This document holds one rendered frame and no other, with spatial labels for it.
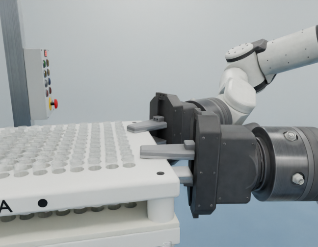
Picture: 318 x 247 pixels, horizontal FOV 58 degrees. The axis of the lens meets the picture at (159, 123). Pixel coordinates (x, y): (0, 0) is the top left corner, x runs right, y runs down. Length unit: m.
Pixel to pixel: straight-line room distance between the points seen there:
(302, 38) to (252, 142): 0.51
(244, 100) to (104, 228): 0.38
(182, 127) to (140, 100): 3.49
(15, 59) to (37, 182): 0.88
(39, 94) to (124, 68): 2.84
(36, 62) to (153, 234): 0.92
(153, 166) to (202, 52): 3.67
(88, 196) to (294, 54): 0.65
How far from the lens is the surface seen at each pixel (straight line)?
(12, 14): 1.15
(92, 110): 4.05
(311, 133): 0.36
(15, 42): 1.14
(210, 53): 3.96
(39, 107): 1.15
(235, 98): 0.57
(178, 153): 0.32
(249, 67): 0.81
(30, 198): 0.27
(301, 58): 0.80
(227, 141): 0.31
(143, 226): 0.29
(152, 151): 0.32
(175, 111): 0.44
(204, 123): 0.31
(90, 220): 0.31
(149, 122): 0.45
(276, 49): 0.81
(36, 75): 1.13
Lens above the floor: 1.14
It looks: 14 degrees down
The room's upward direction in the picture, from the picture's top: straight up
